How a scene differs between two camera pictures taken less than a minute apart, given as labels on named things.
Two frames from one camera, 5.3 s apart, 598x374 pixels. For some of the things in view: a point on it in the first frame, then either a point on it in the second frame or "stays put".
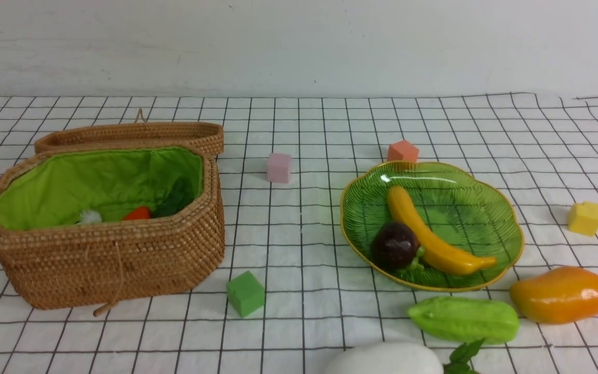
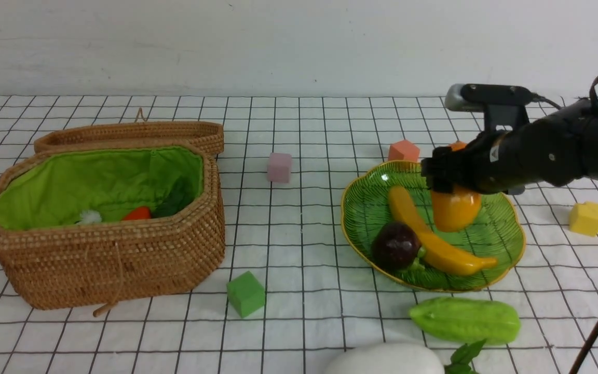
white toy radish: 404,358 stays put
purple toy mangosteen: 394,246 stays put
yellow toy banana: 440,252 stays put
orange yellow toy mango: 561,295 → 455,211
